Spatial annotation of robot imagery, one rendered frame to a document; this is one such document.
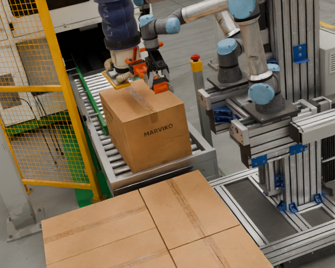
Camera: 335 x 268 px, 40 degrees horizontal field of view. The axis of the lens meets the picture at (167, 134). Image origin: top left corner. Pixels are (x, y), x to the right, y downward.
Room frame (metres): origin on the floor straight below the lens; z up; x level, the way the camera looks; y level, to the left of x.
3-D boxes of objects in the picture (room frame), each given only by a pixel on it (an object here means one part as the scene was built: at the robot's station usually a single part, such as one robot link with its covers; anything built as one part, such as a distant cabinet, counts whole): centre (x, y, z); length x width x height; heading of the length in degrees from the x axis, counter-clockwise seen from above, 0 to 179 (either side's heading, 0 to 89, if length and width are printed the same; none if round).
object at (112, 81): (2.74, 0.26, 1.13); 0.34 x 0.10 x 0.05; 16
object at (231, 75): (2.57, -0.44, 1.09); 0.15 x 0.15 x 0.10
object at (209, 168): (2.42, 0.06, 0.48); 0.70 x 0.03 x 0.15; 103
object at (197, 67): (3.10, -0.30, 0.50); 0.07 x 0.07 x 1.00; 13
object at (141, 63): (2.53, 0.09, 1.23); 0.10 x 0.08 x 0.06; 106
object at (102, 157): (3.49, 0.64, 0.50); 2.31 x 0.05 x 0.19; 13
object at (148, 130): (2.77, 0.14, 0.75); 0.60 x 0.40 x 0.40; 17
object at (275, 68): (2.08, -0.54, 1.20); 0.13 x 0.12 x 0.14; 154
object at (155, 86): (2.19, 0.00, 1.23); 0.08 x 0.07 x 0.05; 16
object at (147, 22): (2.21, -0.01, 1.53); 0.09 x 0.08 x 0.11; 64
